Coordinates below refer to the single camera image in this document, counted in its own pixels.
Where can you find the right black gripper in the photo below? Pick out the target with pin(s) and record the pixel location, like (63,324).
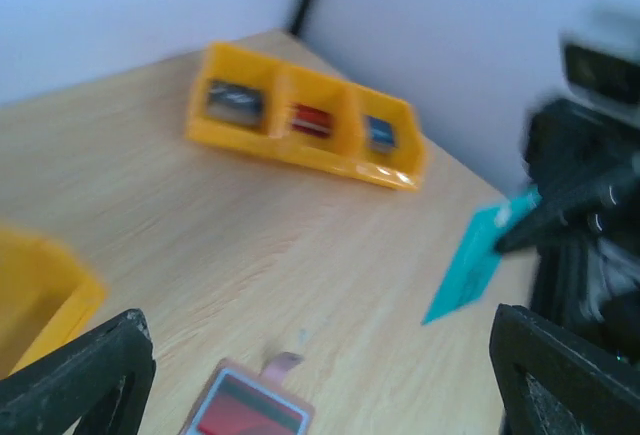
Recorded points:
(585,165)

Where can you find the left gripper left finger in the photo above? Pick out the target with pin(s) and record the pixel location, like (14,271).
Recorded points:
(98,383)

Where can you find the blue card stack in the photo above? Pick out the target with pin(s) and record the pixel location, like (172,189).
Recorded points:
(381,134)

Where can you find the yellow bin with blue cards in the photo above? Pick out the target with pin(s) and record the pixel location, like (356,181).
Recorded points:
(394,152)

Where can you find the teal credit card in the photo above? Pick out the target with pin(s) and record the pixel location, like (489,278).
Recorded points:
(475,260)

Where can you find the dark grey card stack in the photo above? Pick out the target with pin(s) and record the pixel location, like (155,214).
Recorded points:
(235,103)

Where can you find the left yellow bin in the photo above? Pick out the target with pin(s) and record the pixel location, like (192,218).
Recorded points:
(47,297)

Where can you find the red card stack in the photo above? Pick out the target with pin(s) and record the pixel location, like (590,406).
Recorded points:
(312,121)

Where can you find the yellow bin with red cards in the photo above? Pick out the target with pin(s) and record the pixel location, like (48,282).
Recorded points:
(335,154)

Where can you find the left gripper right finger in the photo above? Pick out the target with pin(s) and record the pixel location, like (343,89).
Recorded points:
(552,381)

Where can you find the red credit card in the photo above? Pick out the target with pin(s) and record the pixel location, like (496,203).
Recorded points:
(237,404)

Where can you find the yellow bin with dark cards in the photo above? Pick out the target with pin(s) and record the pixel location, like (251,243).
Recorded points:
(232,63)

